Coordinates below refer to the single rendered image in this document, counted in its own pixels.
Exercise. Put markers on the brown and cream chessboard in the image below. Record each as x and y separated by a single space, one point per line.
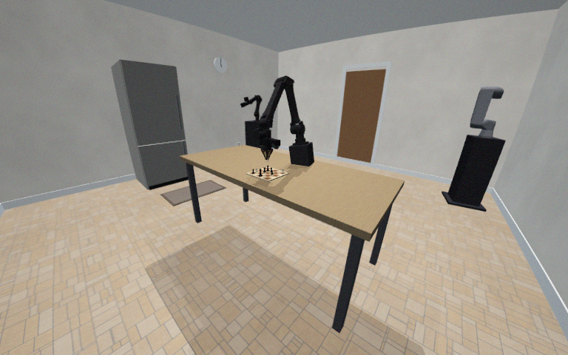
267 176

